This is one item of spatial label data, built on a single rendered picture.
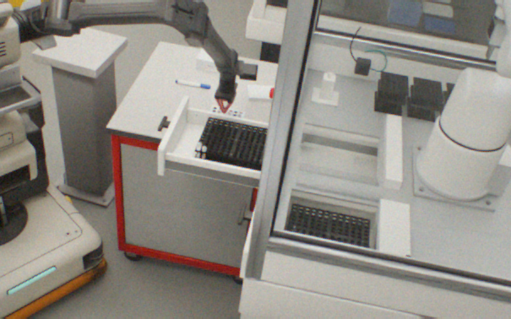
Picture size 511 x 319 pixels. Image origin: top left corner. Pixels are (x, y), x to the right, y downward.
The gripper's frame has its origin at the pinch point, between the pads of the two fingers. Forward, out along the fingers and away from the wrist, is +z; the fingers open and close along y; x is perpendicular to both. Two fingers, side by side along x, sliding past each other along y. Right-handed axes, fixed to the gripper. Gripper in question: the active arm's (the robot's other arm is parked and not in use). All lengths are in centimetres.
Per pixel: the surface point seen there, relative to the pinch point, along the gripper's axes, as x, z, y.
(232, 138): -7.7, -9.1, -25.8
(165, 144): 10.5, -11.8, -38.2
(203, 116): 4.3, -6.8, -14.5
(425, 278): -61, -27, -81
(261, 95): -10.8, 3.4, 18.2
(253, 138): -14.0, -8.7, -23.2
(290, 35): -23, -79, -81
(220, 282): -8, 81, -13
